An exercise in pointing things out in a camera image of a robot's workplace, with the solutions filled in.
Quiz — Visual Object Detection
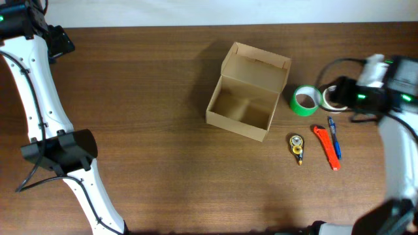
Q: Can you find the green tape roll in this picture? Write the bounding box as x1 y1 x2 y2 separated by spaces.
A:
290 85 323 117

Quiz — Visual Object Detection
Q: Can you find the blue pen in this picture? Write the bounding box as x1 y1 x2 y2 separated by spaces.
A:
327 116 342 160

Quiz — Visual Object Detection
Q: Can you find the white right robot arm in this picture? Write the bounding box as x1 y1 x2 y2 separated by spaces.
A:
310 54 417 234

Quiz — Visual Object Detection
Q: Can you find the orange utility knife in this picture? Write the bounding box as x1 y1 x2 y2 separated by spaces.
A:
313 125 340 171

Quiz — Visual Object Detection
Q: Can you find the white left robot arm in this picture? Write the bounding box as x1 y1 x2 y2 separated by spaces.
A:
1 1 129 234

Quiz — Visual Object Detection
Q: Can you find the cardboard box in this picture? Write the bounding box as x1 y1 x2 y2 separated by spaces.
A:
206 42 292 142

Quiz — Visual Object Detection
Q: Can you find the white tape roll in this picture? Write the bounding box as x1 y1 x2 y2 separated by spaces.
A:
322 85 347 114

